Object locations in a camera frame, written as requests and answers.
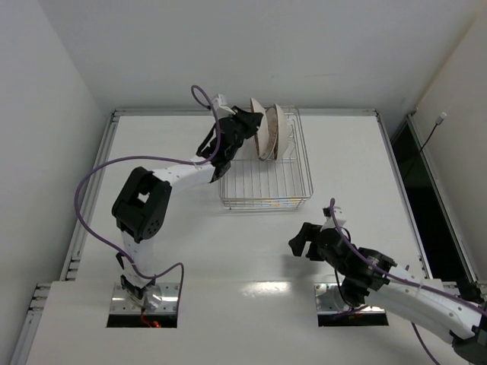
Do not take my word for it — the floral plate orange rim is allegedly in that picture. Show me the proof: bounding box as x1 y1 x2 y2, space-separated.
275 104 290 160
250 98 269 158

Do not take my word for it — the sunburst plate dark rim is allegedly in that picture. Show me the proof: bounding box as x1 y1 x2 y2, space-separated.
259 106 279 160

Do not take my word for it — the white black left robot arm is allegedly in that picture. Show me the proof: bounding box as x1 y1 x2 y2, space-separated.
112 106 266 304

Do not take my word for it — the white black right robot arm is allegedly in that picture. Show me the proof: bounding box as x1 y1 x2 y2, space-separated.
288 222 486 364

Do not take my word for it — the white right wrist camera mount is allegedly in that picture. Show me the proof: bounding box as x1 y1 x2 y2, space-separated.
321 206 347 230

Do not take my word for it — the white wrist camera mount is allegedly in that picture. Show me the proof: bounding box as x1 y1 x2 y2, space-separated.
321 206 347 230
212 94 234 119

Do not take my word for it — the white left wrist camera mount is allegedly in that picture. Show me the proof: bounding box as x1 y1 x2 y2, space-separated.
212 94 234 119

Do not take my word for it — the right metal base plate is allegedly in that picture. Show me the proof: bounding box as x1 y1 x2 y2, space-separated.
314 282 386 315

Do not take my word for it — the metal base plate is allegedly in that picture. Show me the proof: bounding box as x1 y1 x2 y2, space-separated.
314 282 386 315
109 283 179 315

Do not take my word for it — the chrome wire dish rack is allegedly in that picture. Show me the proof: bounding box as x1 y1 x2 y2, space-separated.
218 106 314 211

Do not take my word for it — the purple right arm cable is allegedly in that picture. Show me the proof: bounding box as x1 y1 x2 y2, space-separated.
328 197 487 365

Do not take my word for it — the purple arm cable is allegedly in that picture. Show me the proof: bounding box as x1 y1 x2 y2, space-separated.
73 84 221 313
328 197 487 365

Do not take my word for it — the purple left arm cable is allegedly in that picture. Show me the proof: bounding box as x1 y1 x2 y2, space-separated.
73 84 221 313

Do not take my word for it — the black wall cable white plug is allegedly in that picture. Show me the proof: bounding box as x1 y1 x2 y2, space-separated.
419 112 447 154

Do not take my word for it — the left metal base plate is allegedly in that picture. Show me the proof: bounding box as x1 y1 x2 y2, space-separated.
109 283 179 315

